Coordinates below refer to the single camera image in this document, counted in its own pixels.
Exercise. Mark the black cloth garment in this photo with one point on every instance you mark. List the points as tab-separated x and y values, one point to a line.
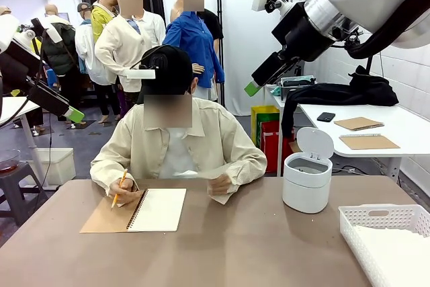
352	93

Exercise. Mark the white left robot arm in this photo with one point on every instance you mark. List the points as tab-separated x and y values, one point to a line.
6	31

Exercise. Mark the white head-mounted camera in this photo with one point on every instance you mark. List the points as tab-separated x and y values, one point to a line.
141	73

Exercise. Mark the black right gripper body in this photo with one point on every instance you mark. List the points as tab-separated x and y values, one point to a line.
299	31

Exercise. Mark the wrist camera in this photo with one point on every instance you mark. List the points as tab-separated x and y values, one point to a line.
53	35
260	3

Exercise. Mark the person's right forearm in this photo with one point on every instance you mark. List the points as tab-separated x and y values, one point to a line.
104	169

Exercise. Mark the person's left hand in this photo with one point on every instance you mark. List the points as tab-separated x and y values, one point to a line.
220	184

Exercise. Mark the cream cardigan mannequin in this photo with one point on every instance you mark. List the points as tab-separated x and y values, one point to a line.
124	45

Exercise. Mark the person's left forearm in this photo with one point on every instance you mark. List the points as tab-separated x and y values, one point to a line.
247	169

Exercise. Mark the teal cloth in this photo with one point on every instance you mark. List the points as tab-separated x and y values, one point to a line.
276	91

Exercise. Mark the person's torso cream shirt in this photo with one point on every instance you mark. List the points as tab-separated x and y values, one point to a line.
208	146

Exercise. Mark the gray tray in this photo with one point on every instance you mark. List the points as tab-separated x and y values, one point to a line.
297	83

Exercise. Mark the dark jacket mannequin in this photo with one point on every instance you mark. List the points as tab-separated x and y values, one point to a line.
60	51

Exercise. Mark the white paper sheet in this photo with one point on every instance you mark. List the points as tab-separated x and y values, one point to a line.
201	172

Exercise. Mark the person's head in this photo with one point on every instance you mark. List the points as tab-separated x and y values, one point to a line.
168	112

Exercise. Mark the black baseball cap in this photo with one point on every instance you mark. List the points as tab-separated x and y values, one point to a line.
174	65

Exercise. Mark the person's right hand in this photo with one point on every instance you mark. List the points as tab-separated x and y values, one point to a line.
124	191

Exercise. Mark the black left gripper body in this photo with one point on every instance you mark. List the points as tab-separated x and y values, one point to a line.
16	65

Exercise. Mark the white perforated plastic basket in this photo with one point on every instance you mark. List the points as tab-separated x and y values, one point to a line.
369	214

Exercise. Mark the closed brown spiral notebook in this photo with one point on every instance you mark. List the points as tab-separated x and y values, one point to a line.
358	123
369	142

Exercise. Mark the glass bowl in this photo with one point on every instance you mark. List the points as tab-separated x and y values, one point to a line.
8	161

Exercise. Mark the yellow green bag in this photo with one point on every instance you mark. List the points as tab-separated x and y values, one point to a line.
263	114

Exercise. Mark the yellow pencil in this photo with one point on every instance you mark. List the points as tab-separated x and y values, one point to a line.
120	186

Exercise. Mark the white side table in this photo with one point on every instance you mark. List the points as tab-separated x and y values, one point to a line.
406	115

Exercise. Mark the black smartphone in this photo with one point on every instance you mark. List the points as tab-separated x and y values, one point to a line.
326	117

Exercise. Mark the white storage box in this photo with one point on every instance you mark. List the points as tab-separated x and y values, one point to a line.
60	166

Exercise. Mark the white paper stack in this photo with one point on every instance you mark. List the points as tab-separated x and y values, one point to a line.
396	253

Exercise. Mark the white lidded trash bin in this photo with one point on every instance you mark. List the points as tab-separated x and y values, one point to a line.
305	186

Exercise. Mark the black light stand pole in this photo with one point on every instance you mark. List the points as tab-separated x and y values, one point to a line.
220	31

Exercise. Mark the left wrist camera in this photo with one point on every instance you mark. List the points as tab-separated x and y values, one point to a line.
53	35

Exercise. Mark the yellow shirt mannequin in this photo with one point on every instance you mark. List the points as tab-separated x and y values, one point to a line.
100	19

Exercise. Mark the gray plastic stool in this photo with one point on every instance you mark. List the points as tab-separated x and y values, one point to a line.
16	186

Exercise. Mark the white shirt gray cap mannequin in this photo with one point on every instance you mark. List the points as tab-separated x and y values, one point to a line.
85	48

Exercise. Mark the blue shirt mannequin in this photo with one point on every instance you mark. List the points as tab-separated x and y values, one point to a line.
191	38

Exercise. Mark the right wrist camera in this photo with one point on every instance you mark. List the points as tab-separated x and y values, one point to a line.
260	3

